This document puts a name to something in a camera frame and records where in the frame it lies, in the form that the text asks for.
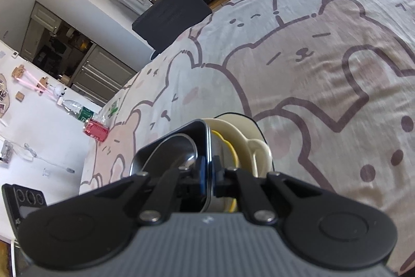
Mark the wooden photo board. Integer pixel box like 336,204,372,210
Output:
0,72,12,117

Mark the square steel container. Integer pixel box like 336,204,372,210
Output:
129,119,229,213

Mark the red box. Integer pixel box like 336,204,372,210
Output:
84,119,109,142

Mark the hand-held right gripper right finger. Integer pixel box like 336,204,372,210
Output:
211,156,338,226

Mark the pink wall ornament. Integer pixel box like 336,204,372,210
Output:
11,64,67,96

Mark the grey kitchen cabinet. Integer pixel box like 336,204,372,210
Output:
70,43,137,107

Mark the cream ceramic bowl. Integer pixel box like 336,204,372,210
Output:
214,113,273,178

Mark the white cable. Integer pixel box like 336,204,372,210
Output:
23,142,76,174

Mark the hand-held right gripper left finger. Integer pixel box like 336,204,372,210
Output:
78,155,210,226

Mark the clear plastic water bottle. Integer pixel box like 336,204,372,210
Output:
58,98,94,122

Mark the dark blue chair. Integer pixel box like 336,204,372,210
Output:
132,0,213,53

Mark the bear printed tablecloth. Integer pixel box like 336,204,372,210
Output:
79,0,415,277

